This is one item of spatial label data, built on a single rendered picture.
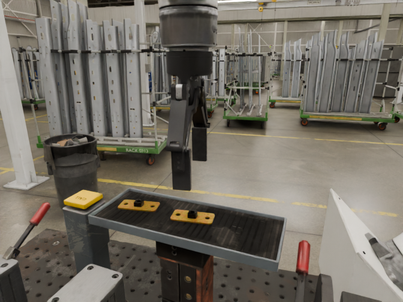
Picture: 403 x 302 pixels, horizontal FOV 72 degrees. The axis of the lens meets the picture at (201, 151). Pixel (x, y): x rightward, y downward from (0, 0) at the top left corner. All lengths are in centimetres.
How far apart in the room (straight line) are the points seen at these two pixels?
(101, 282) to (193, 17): 44
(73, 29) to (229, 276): 428
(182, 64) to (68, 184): 262
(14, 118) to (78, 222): 318
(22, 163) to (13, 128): 43
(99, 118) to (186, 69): 424
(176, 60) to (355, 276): 67
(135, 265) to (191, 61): 91
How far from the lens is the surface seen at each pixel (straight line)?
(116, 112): 452
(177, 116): 40
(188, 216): 56
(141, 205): 61
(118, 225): 56
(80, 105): 479
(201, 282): 59
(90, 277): 55
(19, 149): 389
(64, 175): 295
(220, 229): 54
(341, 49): 737
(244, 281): 112
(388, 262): 96
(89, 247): 71
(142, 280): 113
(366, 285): 86
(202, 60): 44
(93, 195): 70
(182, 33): 43
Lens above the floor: 146
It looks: 18 degrees down
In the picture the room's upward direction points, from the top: straight up
